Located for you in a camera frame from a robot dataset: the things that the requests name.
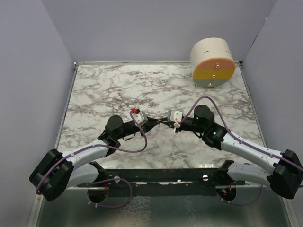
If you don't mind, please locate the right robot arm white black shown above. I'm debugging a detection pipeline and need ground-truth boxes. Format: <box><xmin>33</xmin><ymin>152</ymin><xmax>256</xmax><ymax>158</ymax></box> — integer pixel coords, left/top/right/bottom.
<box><xmin>159</xmin><ymin>105</ymin><xmax>303</xmax><ymax>199</ymax></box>

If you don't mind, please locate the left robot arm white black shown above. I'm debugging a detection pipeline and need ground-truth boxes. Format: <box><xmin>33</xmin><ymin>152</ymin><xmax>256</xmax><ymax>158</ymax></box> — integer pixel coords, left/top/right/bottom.
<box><xmin>29</xmin><ymin>113</ymin><xmax>159</xmax><ymax>201</ymax></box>

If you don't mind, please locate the round beige drawer box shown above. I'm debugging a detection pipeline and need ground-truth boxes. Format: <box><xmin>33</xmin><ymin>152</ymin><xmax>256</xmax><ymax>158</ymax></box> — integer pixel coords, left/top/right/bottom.
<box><xmin>190</xmin><ymin>37</ymin><xmax>236</xmax><ymax>88</ymax></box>

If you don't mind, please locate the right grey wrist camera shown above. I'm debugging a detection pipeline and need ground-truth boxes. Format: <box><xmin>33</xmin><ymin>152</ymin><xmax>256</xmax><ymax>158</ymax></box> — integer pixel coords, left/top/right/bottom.
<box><xmin>167</xmin><ymin>110</ymin><xmax>183</xmax><ymax>133</ymax></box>

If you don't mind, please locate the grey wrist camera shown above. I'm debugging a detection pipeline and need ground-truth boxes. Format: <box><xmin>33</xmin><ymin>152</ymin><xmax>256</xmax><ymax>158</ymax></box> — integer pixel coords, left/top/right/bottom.
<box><xmin>167</xmin><ymin>110</ymin><xmax>183</xmax><ymax>133</ymax></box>
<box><xmin>130</xmin><ymin>108</ymin><xmax>148</xmax><ymax>126</ymax></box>

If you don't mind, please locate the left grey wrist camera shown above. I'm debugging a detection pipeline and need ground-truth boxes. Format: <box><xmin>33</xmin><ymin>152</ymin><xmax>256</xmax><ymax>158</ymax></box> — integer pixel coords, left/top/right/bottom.
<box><xmin>130</xmin><ymin>108</ymin><xmax>148</xmax><ymax>126</ymax></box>

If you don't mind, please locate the black mounting rail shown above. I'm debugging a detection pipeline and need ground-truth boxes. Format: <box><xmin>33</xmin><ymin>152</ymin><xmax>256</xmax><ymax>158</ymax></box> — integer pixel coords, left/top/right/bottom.
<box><xmin>79</xmin><ymin>168</ymin><xmax>245</xmax><ymax>197</ymax></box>

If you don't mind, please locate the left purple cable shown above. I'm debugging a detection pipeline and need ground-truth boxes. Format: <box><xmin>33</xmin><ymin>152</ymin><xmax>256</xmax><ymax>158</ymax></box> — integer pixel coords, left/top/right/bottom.
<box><xmin>35</xmin><ymin>113</ymin><xmax>149</xmax><ymax>195</ymax></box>

